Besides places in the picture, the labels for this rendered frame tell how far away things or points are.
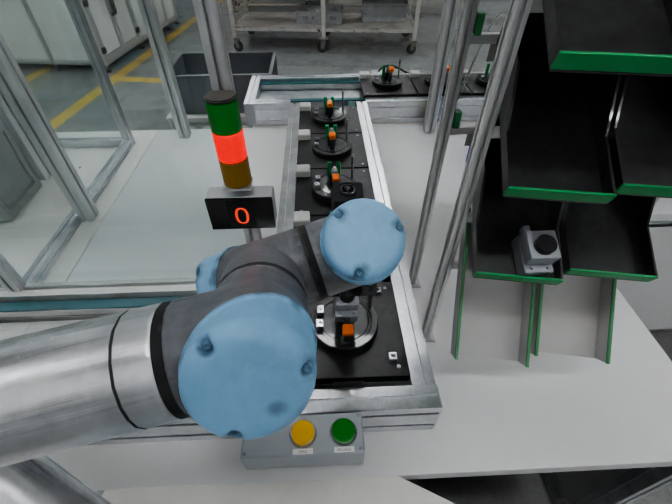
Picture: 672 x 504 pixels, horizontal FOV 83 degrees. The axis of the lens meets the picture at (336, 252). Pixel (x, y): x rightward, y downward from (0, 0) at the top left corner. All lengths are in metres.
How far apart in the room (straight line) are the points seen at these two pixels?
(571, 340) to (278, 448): 0.58
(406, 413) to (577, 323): 0.37
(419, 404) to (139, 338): 0.60
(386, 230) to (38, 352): 0.25
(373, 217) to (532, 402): 0.71
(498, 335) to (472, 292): 0.10
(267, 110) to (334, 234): 1.51
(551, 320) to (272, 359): 0.72
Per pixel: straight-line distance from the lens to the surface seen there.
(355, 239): 0.32
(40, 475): 0.55
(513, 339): 0.83
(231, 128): 0.65
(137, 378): 0.25
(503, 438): 0.90
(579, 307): 0.88
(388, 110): 1.83
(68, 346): 0.27
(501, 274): 0.65
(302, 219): 1.04
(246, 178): 0.70
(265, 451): 0.74
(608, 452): 0.98
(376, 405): 0.76
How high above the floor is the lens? 1.65
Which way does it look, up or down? 44 degrees down
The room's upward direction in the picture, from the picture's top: straight up
